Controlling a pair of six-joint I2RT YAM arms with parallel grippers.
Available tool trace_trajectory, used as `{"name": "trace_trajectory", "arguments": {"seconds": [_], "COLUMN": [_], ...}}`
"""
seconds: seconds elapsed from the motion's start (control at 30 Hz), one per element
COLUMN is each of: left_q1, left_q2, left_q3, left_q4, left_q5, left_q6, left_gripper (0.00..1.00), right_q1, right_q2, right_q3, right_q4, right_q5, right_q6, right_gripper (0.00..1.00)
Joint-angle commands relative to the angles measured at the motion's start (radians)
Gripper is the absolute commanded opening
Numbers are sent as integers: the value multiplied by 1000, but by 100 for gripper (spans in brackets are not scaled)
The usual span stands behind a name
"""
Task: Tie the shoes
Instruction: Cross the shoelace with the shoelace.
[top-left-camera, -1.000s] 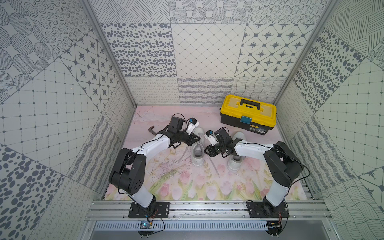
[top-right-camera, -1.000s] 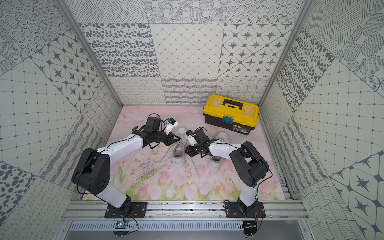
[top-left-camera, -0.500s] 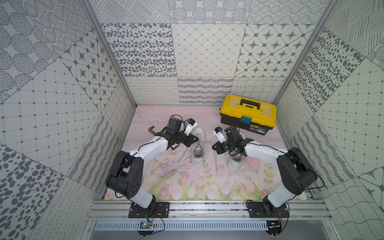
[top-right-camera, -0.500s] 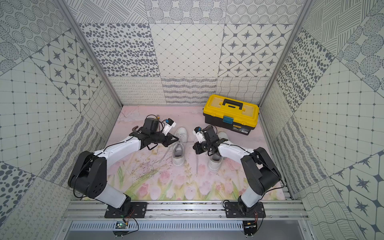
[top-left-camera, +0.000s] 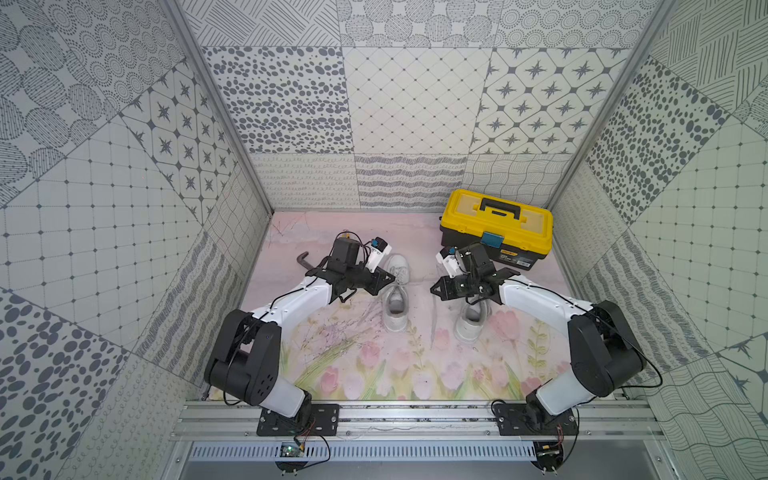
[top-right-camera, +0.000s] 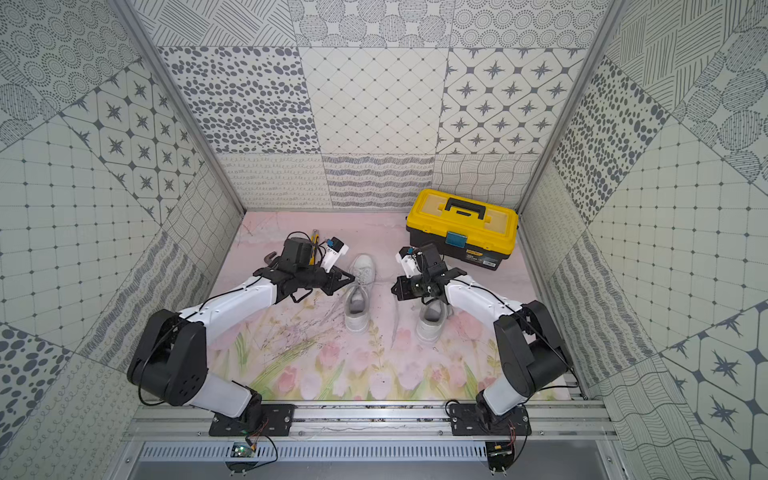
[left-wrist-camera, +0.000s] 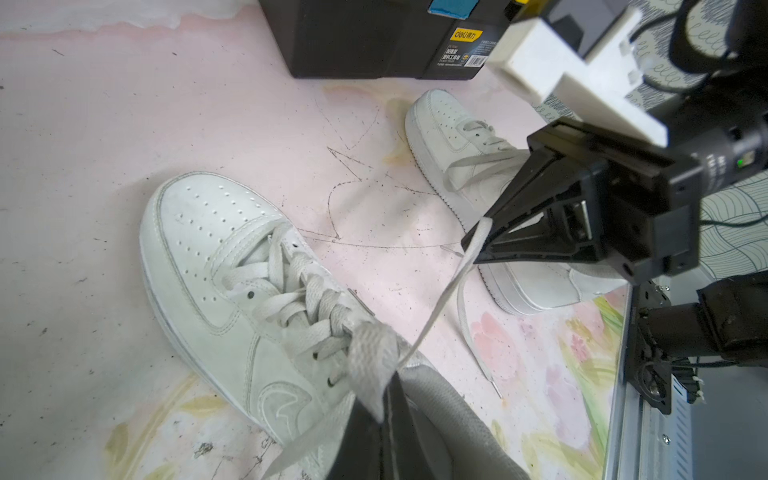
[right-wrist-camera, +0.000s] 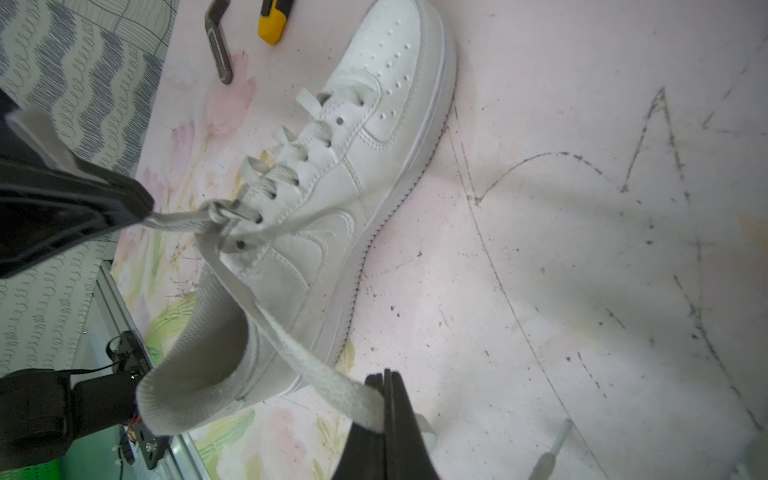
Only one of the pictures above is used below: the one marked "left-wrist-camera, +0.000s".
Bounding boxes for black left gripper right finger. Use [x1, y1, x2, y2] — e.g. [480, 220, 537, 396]
[382, 373, 435, 480]

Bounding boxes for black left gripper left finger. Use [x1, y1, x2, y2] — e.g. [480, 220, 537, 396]
[326, 400, 382, 480]

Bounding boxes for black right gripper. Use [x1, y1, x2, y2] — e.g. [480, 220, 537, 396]
[460, 77, 767, 283]

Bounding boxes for white sneaker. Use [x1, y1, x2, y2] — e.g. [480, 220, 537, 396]
[139, 170, 532, 480]
[405, 89, 626, 315]

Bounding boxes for yellow black plastic toolbox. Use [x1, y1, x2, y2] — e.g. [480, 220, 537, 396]
[260, 1, 524, 80]

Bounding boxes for pink floral table mat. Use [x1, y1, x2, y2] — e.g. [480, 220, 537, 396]
[0, 0, 631, 480]

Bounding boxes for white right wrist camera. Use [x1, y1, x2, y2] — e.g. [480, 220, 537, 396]
[485, 6, 668, 147]

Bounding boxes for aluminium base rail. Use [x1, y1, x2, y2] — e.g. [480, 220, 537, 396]
[602, 263, 768, 480]

